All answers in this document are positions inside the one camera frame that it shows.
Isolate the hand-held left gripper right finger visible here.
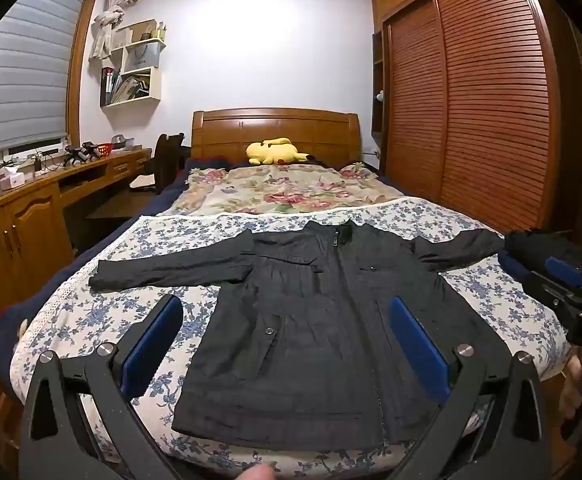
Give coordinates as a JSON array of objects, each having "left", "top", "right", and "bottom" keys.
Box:
[{"left": 388, "top": 296, "right": 564, "bottom": 480}]

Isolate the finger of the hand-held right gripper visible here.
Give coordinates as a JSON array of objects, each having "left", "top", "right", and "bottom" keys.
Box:
[
  {"left": 525, "top": 269, "right": 570, "bottom": 312},
  {"left": 544, "top": 255, "right": 582, "bottom": 289}
]

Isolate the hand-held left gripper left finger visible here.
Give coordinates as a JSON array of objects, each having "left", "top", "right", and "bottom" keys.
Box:
[{"left": 18, "top": 294, "right": 187, "bottom": 480}]

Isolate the black jacket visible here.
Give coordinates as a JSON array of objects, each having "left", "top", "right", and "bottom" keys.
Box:
[{"left": 89, "top": 219, "right": 506, "bottom": 453}]

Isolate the person's right hand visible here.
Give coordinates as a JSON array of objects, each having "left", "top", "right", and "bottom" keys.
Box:
[{"left": 558, "top": 352, "right": 582, "bottom": 423}]

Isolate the folded black clothing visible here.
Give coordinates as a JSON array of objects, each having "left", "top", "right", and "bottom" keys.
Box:
[{"left": 504, "top": 229, "right": 582, "bottom": 281}]

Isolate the folded navy clothing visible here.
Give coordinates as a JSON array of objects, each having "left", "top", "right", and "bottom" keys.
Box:
[{"left": 497, "top": 251, "right": 529, "bottom": 281}]

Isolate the wooden bed with floral bedding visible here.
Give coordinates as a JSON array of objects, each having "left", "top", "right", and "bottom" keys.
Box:
[{"left": 10, "top": 197, "right": 572, "bottom": 480}]

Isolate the wooden desk cabinet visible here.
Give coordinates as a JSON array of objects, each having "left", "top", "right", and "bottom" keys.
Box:
[{"left": 0, "top": 147, "right": 153, "bottom": 411}]

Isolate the wooden slatted wardrobe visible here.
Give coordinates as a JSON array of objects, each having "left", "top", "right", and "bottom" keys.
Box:
[{"left": 371, "top": 0, "right": 579, "bottom": 235}]

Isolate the dark wooden chair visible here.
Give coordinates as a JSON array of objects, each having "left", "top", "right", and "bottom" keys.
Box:
[{"left": 130, "top": 132, "right": 188, "bottom": 196}]

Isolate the pink floral quilt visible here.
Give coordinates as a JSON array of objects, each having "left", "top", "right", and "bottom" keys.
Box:
[{"left": 168, "top": 160, "right": 407, "bottom": 218}]

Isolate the black device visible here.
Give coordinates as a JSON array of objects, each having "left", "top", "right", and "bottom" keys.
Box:
[{"left": 63, "top": 142, "right": 96, "bottom": 167}]

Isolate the pink tissue box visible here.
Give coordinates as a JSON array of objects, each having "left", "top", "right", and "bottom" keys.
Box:
[{"left": 0, "top": 169, "right": 26, "bottom": 191}]

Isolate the yellow plush toy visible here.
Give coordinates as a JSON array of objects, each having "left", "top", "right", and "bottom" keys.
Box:
[{"left": 246, "top": 136, "right": 309, "bottom": 166}]

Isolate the wooden headboard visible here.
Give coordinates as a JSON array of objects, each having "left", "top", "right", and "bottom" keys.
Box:
[{"left": 191, "top": 107, "right": 361, "bottom": 167}]

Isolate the row of books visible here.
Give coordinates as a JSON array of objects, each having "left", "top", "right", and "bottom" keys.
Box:
[{"left": 101, "top": 67, "right": 152, "bottom": 106}]

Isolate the white paper shopping bag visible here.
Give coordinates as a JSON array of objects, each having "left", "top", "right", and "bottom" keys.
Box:
[{"left": 123, "top": 40, "right": 161, "bottom": 72}]

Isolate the grey window blind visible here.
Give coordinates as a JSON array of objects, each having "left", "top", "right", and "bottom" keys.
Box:
[{"left": 0, "top": 0, "right": 99, "bottom": 150}]

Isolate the beige tied curtain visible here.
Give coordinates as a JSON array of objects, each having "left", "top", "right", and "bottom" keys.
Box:
[{"left": 89, "top": 0, "right": 136, "bottom": 61}]

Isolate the white wall shelf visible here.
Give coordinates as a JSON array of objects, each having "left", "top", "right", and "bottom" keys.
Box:
[{"left": 100, "top": 19, "right": 168, "bottom": 107}]

